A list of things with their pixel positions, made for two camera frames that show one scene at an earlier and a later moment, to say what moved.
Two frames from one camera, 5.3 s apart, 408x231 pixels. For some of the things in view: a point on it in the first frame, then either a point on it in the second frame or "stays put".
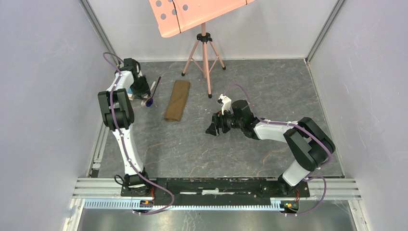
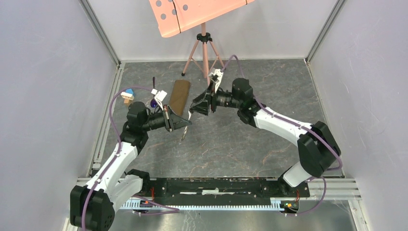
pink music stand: (175, 17) stays put
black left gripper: (146, 89) to (172, 121)
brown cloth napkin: (177, 100) stays put
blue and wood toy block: (130, 94) stays put
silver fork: (146, 97) to (186, 128)
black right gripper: (218, 121) to (202, 102)
